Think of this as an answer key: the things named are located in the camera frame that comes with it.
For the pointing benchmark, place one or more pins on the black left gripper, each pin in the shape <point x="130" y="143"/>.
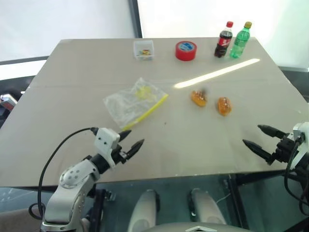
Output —
<point x="119" y="154"/>

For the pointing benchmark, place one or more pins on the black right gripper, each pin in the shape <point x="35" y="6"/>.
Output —
<point x="285" y="148"/>

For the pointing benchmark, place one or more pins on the clear yellow-zip plastic bag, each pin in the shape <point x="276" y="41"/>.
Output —
<point x="125" y="106"/>

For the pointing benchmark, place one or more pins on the orange snack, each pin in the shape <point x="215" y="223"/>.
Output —
<point x="199" y="98"/>
<point x="224" y="106"/>

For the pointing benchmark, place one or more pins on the grey rounded robot leg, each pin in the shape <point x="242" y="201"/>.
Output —
<point x="143" y="210"/>
<point x="207" y="207"/>

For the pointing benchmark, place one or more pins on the small colourful candies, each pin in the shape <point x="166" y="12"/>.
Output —
<point x="144" y="53"/>

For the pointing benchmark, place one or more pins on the clear plastic container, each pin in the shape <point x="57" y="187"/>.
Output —
<point x="143" y="46"/>

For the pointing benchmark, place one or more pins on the green soda bottle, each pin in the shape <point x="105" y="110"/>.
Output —
<point x="239" y="44"/>

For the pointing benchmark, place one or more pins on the red tape roll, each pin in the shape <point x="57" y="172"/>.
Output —
<point x="184" y="54"/>

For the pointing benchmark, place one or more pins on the cola bottle red cap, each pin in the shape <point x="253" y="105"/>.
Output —
<point x="223" y="42"/>

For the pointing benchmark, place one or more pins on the red and white device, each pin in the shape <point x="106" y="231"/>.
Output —
<point x="7" y="101"/>

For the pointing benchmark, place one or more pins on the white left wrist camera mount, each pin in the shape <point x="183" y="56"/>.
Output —
<point x="106" y="139"/>

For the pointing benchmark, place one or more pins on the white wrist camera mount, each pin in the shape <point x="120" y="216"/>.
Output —
<point x="301" y="130"/>
<point x="106" y="139"/>

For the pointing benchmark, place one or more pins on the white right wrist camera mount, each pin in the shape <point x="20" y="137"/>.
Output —
<point x="301" y="130"/>

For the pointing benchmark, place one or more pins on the black table frame leg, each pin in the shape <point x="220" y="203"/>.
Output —
<point x="235" y="200"/>
<point x="99" y="210"/>

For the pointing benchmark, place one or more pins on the dark window post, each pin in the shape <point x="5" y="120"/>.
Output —
<point x="134" y="17"/>

